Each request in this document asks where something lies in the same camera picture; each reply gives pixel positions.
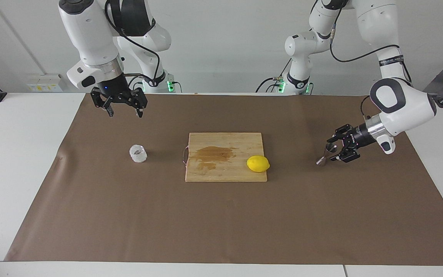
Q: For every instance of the white wall socket box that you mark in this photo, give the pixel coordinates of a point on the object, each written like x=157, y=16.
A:
x=44, y=82

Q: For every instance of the steel jigger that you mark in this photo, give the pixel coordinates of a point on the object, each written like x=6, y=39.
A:
x=322, y=160

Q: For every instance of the brown paper table mat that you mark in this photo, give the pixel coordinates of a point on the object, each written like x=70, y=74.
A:
x=221, y=223

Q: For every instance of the yellow lemon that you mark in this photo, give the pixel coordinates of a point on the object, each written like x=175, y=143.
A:
x=258, y=164

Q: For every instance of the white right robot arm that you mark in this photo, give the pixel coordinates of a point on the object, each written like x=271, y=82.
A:
x=90, y=34

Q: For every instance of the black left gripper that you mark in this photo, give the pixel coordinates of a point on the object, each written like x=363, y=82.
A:
x=360, y=137

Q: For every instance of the wooden cutting board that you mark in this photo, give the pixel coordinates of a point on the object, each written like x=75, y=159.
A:
x=225, y=173

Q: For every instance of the clear glass cup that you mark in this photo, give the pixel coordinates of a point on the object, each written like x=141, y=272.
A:
x=138, y=154

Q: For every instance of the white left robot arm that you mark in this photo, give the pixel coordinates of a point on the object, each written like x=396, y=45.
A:
x=402, y=104

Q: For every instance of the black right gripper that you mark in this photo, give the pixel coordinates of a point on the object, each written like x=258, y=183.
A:
x=114, y=89

